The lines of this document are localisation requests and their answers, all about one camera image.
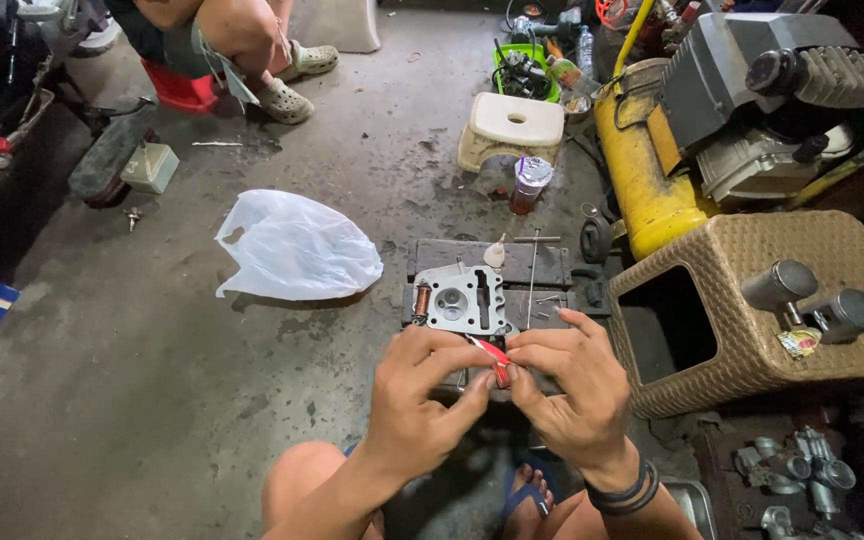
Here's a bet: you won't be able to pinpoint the person's left hand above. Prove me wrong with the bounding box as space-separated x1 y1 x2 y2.
363 324 498 483

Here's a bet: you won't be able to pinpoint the person's right hand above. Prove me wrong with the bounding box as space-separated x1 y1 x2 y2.
504 307 641 490

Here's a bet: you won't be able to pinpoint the small red white packet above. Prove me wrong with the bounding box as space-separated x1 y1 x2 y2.
465 333 515 390

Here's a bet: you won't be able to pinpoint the black wristbands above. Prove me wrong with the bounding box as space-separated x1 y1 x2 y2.
583 457 661 518

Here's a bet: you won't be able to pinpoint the person's right foot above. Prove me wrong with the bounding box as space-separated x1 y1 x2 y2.
503 462 558 540

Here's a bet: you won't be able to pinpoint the blue flip-flop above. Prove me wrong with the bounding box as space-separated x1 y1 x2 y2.
499 450 562 534

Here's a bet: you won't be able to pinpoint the silver engine cylinder head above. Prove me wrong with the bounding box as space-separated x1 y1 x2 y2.
411 260 521 339

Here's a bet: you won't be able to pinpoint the person's left leg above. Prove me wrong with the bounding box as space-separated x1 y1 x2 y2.
261 440 387 540

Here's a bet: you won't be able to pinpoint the metal tray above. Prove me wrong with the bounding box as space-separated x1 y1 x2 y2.
660 476 720 540

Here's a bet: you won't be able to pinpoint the dark wooden work block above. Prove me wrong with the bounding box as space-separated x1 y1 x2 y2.
400 238 579 399

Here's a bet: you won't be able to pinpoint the black round rubber part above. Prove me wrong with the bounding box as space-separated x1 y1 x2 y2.
579 216 615 265

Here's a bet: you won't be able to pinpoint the brown wicker plastic stool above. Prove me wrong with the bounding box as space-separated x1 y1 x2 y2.
606 210 864 420

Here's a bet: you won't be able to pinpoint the white plastic bag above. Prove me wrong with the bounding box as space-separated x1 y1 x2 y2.
213 189 385 302

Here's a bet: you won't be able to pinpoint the heap of silver engine parts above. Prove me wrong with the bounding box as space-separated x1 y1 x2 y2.
733 426 864 540

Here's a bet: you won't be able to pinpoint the crumpled yellow wrapper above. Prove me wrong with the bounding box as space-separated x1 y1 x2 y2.
777 327 823 361

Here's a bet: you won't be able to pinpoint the plastic drink cup with straw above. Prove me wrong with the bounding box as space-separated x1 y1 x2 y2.
508 154 555 217

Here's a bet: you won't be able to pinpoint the silver metal cylinder part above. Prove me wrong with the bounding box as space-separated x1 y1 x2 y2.
740 259 820 313
799 288 864 345

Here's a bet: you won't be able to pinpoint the yellow air compressor tank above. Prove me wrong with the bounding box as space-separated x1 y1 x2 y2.
594 58 720 262

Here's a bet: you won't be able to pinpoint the cream plastic stool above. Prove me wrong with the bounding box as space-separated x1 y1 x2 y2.
456 91 567 175

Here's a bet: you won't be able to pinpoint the small metal bowl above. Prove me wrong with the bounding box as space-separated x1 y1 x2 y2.
561 90 594 125

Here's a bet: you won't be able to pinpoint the orange label bottle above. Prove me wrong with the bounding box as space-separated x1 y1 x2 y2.
544 55 603 97

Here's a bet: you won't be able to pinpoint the green basket with engine parts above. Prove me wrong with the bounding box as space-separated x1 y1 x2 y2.
491 39 562 105

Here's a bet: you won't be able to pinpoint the grey compressor pump and motor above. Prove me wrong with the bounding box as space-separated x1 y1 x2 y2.
658 12 864 205

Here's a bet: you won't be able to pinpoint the small grey box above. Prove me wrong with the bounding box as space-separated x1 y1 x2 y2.
119 142 181 196

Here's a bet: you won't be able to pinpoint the clear plastic bottle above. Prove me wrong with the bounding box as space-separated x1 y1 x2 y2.
576 24 597 80

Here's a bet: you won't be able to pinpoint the red plastic stool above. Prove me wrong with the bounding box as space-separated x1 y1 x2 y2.
140 58 220 115

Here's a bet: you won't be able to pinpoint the motorcycle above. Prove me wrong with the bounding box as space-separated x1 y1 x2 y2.
0 0 159 264

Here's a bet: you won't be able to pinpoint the metal t-handle wrench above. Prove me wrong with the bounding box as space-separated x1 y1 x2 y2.
512 228 563 331

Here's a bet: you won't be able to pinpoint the yellow air hose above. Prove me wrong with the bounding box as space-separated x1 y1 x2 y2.
612 0 658 80

